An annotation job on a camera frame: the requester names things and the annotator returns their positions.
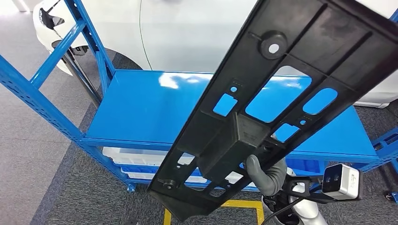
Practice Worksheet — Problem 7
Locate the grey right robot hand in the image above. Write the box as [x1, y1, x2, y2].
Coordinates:
[244, 154, 288, 197]

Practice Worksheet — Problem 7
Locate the black plastic plate bracket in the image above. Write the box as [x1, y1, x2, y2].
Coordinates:
[146, 0, 398, 222]

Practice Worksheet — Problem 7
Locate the blue metal shelf rack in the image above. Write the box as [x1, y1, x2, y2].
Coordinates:
[371, 127, 398, 204]
[0, 0, 398, 193]

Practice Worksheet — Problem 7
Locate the white plastic tray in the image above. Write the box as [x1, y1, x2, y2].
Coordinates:
[121, 169, 209, 184]
[225, 172, 256, 188]
[102, 146, 195, 167]

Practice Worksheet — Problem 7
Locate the white car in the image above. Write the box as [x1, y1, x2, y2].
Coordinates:
[12, 0, 398, 109]

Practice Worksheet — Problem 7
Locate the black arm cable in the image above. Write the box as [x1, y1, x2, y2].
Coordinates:
[260, 197, 306, 225]

